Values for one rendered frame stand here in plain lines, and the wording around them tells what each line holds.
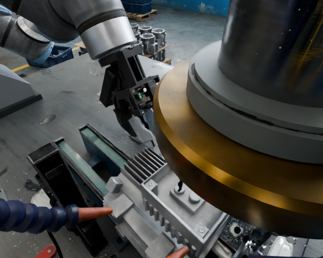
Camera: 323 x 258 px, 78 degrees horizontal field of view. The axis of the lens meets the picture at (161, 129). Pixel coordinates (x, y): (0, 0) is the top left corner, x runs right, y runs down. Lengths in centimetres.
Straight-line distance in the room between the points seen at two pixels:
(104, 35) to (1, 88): 90
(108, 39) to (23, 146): 74
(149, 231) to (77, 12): 37
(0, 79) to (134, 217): 97
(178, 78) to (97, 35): 22
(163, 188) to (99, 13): 30
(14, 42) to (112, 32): 88
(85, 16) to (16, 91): 90
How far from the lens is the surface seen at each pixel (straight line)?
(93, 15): 37
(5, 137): 110
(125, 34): 37
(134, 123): 42
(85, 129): 79
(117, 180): 40
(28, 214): 20
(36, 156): 26
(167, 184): 36
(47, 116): 112
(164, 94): 15
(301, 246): 33
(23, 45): 120
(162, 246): 36
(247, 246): 37
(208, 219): 34
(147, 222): 38
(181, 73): 18
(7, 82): 121
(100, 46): 37
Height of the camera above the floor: 142
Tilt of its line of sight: 43 degrees down
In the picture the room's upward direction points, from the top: straight up
